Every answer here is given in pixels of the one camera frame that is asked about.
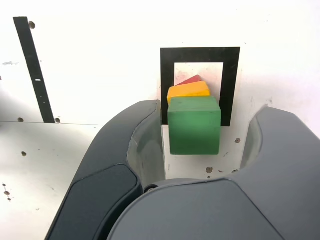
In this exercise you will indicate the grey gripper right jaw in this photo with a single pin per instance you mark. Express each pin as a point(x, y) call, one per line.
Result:
point(200, 215)

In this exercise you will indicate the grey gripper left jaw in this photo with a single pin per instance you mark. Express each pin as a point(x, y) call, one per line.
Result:
point(110, 150)

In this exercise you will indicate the green cube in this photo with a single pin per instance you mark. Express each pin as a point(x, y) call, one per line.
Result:
point(193, 125)

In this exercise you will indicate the yellow cube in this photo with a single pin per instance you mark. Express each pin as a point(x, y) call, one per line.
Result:
point(187, 90)

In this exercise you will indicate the red cube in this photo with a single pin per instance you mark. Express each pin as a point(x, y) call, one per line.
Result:
point(191, 80)

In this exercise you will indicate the black tape square outline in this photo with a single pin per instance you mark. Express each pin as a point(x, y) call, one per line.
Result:
point(231, 87)

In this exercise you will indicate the black tape strip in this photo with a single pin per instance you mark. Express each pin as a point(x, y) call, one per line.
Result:
point(32, 67)

